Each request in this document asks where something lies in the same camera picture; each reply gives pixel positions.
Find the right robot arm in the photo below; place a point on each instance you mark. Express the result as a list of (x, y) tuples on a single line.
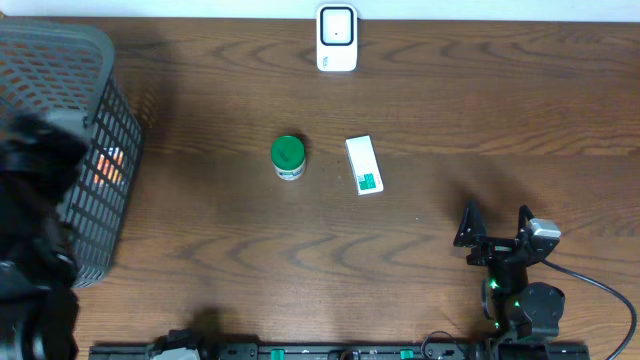
[(526, 315)]

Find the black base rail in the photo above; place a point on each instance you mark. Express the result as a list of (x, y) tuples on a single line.
[(184, 344)]

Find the white green medicine box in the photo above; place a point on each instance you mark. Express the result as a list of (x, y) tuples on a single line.
[(364, 165)]

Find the grey plastic mesh basket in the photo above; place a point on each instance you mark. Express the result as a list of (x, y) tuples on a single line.
[(65, 74)]

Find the green lid jar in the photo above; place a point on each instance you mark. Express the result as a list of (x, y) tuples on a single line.
[(288, 157)]

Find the white barcode scanner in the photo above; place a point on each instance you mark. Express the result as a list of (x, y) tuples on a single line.
[(336, 37)]

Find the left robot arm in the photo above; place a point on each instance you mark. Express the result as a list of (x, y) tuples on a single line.
[(39, 163)]

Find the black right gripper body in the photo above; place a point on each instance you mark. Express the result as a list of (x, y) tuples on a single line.
[(493, 250)]

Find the red snack packet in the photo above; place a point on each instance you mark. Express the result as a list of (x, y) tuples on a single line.
[(108, 168)]

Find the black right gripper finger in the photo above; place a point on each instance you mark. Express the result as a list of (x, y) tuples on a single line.
[(524, 217), (472, 230)]

